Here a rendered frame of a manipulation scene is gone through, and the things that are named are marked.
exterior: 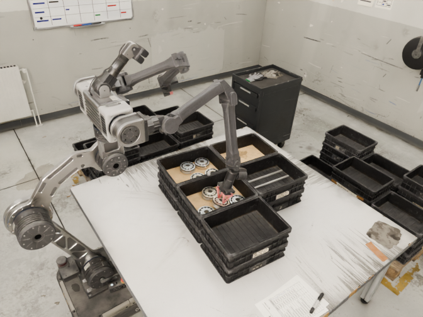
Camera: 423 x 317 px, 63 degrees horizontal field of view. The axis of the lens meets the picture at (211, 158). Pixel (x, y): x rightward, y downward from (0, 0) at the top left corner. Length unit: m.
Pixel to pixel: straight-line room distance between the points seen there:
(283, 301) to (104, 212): 1.18
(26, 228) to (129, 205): 0.66
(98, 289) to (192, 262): 0.75
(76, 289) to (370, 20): 4.40
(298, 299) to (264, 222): 0.44
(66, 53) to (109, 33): 0.58
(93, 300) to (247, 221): 1.11
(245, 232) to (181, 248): 0.37
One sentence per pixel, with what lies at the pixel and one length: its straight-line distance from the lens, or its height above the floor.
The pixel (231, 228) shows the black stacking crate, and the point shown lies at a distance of 1.98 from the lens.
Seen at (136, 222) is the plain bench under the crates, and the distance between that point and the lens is 2.19.
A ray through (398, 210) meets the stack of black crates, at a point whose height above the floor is 0.38.
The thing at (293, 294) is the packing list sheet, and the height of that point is 0.70.
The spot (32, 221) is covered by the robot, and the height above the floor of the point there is 0.97.
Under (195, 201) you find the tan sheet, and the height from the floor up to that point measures 0.83.
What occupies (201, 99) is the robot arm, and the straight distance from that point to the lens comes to 1.73.
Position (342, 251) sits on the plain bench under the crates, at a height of 0.70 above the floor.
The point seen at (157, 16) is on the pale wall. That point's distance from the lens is 5.05.
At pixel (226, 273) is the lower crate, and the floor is 0.77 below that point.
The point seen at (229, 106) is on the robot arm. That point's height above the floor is 1.44.
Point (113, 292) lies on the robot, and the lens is 2.47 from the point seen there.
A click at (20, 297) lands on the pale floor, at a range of 2.94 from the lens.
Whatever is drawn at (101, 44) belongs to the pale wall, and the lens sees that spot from 4.80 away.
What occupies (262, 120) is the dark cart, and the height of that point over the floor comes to 0.52.
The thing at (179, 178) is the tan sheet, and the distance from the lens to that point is 2.29.
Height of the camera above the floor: 2.26
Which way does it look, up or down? 35 degrees down
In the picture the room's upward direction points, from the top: 3 degrees clockwise
